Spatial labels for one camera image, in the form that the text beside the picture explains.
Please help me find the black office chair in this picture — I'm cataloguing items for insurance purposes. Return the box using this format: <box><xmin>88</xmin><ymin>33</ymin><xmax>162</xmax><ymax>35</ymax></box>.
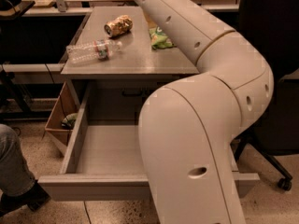
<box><xmin>233</xmin><ymin>0</ymin><xmax>299</xmax><ymax>192</ymax></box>

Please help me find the person leg in jeans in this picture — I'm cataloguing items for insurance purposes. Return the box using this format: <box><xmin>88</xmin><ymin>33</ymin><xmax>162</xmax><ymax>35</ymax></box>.
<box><xmin>0</xmin><ymin>124</ymin><xmax>36</xmax><ymax>197</ymax></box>

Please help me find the clear plastic water bottle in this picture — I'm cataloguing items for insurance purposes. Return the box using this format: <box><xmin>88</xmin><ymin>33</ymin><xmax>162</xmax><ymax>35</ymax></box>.
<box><xmin>66</xmin><ymin>39</ymin><xmax>122</xmax><ymax>64</ymax></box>

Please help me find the black shoe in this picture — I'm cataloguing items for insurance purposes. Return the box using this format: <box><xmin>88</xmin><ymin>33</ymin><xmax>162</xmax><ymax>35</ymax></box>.
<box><xmin>0</xmin><ymin>182</ymin><xmax>50</xmax><ymax>217</ymax></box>

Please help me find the orange patterned soda can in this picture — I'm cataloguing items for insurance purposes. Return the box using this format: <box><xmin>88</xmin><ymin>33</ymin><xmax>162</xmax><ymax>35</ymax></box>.
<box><xmin>104</xmin><ymin>15</ymin><xmax>133</xmax><ymax>37</ymax></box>

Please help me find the grey drawer cabinet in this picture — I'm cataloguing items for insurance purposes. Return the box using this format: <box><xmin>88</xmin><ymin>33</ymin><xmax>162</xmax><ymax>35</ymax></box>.
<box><xmin>62</xmin><ymin>7</ymin><xmax>198</xmax><ymax>108</ymax></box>

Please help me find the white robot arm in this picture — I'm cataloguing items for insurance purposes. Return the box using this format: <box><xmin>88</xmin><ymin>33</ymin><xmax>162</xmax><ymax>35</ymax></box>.
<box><xmin>135</xmin><ymin>0</ymin><xmax>274</xmax><ymax>224</ymax></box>

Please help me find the green chip bag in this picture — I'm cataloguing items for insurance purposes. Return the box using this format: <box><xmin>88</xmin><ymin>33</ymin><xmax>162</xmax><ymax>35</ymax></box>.
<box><xmin>149</xmin><ymin>26</ymin><xmax>175</xmax><ymax>49</ymax></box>

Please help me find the cardboard box on floor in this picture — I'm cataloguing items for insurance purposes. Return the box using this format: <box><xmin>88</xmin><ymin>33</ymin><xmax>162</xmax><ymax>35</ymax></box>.
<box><xmin>45</xmin><ymin>83</ymin><xmax>77</xmax><ymax>155</ymax></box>

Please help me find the grey open top drawer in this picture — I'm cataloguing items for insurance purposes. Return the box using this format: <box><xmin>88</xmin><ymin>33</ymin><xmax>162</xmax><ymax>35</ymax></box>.
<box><xmin>40</xmin><ymin>80</ymin><xmax>253</xmax><ymax>204</ymax></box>

